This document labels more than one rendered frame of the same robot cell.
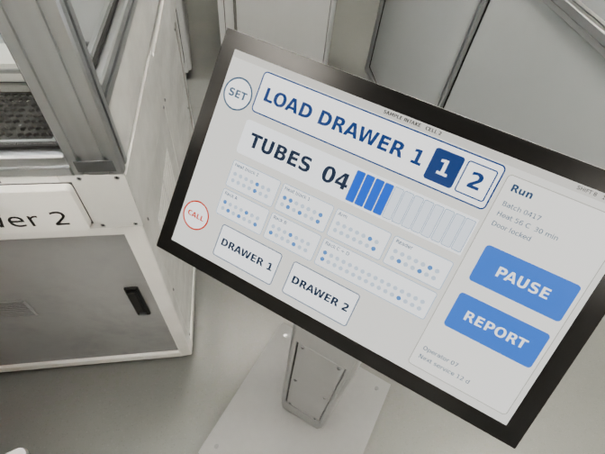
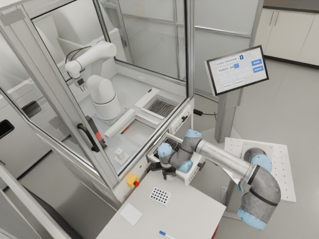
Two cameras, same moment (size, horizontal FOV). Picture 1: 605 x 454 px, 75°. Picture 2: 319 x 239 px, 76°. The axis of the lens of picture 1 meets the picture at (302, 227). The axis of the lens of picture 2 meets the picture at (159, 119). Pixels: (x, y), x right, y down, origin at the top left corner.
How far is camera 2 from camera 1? 1.56 m
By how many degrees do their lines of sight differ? 22
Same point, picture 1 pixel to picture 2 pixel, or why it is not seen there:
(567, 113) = (216, 45)
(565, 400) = (254, 98)
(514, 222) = (251, 57)
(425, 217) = (243, 63)
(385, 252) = (242, 70)
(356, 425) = (233, 133)
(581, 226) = (256, 52)
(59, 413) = not seen: hidden behind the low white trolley
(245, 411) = not seen: hidden behind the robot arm
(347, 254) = (239, 74)
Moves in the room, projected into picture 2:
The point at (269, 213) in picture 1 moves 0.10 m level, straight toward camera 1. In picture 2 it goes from (227, 78) to (238, 81)
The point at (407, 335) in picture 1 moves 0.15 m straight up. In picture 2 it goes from (251, 78) to (255, 62)
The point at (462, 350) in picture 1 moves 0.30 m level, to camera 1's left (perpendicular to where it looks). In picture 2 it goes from (257, 74) to (236, 90)
